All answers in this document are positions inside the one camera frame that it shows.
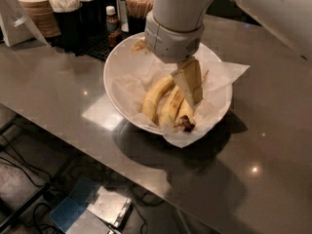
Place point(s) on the black rubber mat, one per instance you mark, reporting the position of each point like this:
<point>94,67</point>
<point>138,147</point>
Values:
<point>96,47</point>

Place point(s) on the silver metal box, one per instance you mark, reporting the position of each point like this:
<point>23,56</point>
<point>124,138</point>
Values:
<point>109,206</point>

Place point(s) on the white bowl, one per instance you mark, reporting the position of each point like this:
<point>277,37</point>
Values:
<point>126,62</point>

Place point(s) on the black cup of white packets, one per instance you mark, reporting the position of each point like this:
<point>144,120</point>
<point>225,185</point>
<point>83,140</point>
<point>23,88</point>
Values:
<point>69,19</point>

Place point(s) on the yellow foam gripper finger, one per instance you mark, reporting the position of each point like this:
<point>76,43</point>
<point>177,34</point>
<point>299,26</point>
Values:
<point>188,78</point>
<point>140,45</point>

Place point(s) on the white parchment paper liner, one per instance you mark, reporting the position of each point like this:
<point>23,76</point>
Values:
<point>221,78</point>

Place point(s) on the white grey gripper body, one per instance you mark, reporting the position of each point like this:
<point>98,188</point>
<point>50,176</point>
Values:
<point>172,43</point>

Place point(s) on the blue perforated box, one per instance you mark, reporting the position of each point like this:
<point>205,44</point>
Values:
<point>69,210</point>

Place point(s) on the white paper bag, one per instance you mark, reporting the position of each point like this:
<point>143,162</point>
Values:
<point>16,25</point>

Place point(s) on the yellow banana brown end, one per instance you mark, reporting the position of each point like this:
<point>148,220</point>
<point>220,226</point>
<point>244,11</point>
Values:
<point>185,118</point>

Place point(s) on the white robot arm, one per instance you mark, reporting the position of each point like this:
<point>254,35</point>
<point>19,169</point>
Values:
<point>174,28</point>

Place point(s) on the black metal frame bar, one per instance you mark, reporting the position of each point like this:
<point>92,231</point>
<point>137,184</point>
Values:
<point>14,216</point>

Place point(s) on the black rear container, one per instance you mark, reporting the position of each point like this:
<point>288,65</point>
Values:
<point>94,15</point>

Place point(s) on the black cup of wooden stirrers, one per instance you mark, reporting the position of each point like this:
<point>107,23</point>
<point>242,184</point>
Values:
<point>137,11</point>

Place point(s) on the small brown sauce bottle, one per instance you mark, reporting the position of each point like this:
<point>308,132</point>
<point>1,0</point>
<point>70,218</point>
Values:
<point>112,26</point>

